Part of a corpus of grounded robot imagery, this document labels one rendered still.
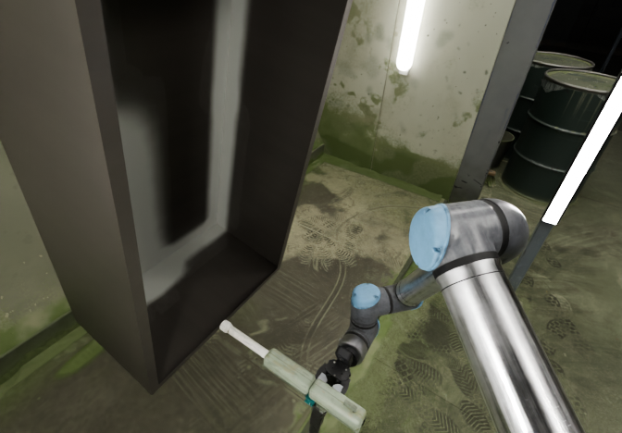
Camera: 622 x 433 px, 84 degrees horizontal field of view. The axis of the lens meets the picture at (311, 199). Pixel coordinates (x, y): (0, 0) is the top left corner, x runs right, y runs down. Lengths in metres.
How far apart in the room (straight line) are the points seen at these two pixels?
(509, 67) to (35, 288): 2.63
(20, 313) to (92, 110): 1.47
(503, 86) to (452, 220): 1.86
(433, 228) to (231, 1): 0.80
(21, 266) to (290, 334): 1.17
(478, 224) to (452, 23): 1.90
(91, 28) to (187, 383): 1.44
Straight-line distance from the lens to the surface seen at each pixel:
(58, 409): 1.81
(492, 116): 2.51
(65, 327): 1.96
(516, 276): 2.01
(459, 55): 2.47
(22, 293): 1.89
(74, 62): 0.49
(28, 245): 1.89
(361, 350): 1.20
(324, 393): 1.05
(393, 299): 1.20
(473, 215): 0.68
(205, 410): 1.62
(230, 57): 1.15
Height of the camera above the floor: 1.50
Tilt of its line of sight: 35 degrees down
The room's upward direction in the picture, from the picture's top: 3 degrees clockwise
